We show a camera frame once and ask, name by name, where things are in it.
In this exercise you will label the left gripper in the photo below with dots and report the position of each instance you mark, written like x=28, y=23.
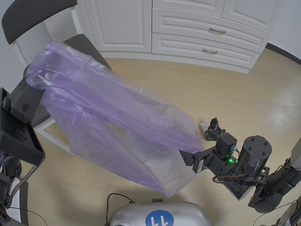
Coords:
x=18, y=138

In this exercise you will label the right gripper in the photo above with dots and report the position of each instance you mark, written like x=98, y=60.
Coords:
x=212, y=163

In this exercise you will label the black plastic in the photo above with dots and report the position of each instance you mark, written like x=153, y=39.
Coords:
x=215, y=125

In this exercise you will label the purple plastic bag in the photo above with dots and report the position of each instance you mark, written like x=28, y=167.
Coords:
x=105, y=98

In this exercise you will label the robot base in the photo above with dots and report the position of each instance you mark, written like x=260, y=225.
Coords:
x=164, y=213

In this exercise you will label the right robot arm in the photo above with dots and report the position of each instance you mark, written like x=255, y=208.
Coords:
x=256, y=154

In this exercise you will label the white chair with grey seat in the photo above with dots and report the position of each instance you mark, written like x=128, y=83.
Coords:
x=35, y=8

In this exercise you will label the white wardrobe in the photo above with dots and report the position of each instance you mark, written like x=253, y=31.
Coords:
x=124, y=15

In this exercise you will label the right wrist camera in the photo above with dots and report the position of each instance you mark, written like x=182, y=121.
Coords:
x=225, y=141

